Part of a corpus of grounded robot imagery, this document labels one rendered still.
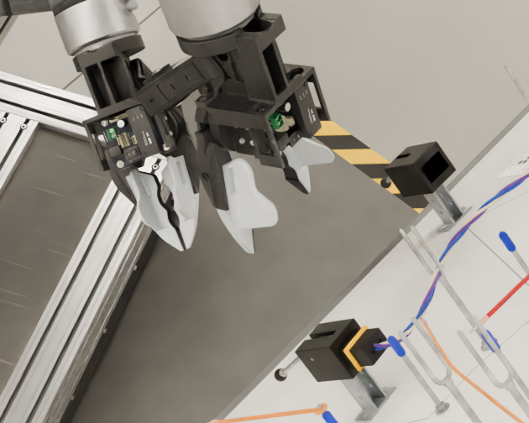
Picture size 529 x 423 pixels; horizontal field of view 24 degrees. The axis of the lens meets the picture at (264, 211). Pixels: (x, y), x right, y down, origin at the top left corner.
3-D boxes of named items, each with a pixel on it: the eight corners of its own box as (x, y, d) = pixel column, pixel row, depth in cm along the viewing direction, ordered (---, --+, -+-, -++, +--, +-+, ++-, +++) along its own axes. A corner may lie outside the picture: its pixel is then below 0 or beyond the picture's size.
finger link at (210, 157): (215, 216, 101) (205, 114, 98) (201, 213, 102) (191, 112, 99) (252, 199, 105) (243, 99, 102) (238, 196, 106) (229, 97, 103)
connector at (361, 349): (358, 347, 117) (347, 331, 116) (392, 343, 113) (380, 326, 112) (341, 368, 115) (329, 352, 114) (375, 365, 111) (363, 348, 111)
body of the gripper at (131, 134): (101, 180, 115) (55, 60, 115) (123, 174, 124) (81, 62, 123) (175, 153, 114) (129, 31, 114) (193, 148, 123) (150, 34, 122)
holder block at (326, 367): (341, 353, 121) (318, 323, 120) (377, 349, 116) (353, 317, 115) (317, 383, 118) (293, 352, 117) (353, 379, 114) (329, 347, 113)
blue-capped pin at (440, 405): (441, 403, 110) (388, 331, 108) (453, 403, 109) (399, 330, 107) (432, 415, 110) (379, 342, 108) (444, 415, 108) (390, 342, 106)
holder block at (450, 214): (423, 212, 155) (379, 151, 153) (482, 206, 145) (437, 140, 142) (400, 236, 154) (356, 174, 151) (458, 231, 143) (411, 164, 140)
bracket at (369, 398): (380, 389, 121) (352, 351, 119) (396, 388, 119) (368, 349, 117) (355, 421, 118) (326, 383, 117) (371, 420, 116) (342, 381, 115)
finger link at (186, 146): (165, 205, 121) (135, 122, 120) (170, 203, 123) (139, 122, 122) (209, 189, 120) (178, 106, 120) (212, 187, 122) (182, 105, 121)
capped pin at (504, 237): (555, 305, 112) (505, 233, 110) (541, 310, 113) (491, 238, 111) (558, 296, 114) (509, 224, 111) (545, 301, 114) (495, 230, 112)
